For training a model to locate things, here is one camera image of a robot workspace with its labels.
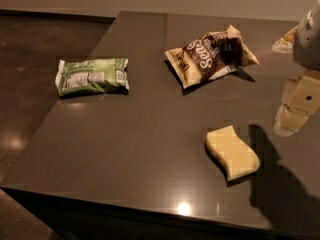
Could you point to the brown chip bag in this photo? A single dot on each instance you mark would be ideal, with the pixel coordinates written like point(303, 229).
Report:
point(212, 56)

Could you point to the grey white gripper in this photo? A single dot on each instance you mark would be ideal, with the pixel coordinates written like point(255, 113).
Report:
point(308, 44)

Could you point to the green chip bag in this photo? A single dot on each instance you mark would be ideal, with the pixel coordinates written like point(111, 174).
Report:
point(92, 76)

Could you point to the yellow sponge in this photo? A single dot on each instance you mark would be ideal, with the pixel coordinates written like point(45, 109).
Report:
point(232, 153)

